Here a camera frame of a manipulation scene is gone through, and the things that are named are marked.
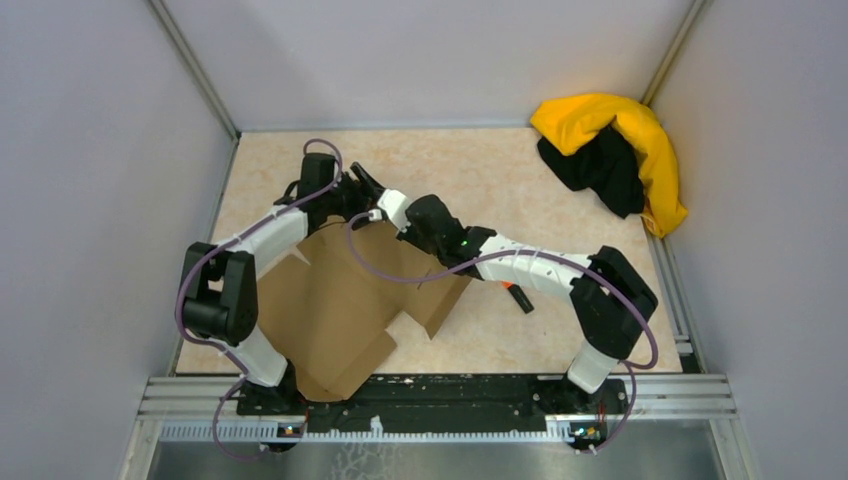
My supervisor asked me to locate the yellow cloth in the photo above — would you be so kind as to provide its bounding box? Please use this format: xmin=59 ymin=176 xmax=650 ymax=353
xmin=530 ymin=93 xmax=688 ymax=238

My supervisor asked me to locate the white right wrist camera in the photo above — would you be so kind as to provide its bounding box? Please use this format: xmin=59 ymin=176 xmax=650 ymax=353
xmin=368 ymin=189 xmax=412 ymax=232

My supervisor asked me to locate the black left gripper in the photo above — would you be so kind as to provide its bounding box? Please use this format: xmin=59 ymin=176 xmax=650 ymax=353
xmin=322 ymin=161 xmax=386 ymax=230

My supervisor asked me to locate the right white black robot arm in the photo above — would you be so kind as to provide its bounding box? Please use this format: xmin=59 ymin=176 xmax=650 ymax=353
xmin=340 ymin=163 xmax=658 ymax=412

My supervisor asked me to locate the black cloth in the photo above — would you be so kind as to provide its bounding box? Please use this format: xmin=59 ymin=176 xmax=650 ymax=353
xmin=536 ymin=124 xmax=645 ymax=219

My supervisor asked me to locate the brown cardboard box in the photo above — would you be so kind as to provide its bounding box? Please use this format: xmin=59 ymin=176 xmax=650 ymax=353
xmin=258 ymin=221 xmax=470 ymax=402

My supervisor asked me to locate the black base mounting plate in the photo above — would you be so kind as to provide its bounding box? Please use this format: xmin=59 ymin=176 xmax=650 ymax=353
xmin=236 ymin=374 xmax=628 ymax=434

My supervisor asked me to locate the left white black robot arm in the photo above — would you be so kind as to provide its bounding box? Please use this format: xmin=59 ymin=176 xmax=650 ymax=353
xmin=175 ymin=152 xmax=343 ymax=414

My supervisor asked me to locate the aluminium frame rail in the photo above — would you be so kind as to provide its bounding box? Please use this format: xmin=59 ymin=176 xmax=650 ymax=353
xmin=120 ymin=373 xmax=760 ymax=479

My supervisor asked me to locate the orange black marker pen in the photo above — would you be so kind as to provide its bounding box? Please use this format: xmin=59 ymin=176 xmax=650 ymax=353
xmin=502 ymin=282 xmax=535 ymax=314

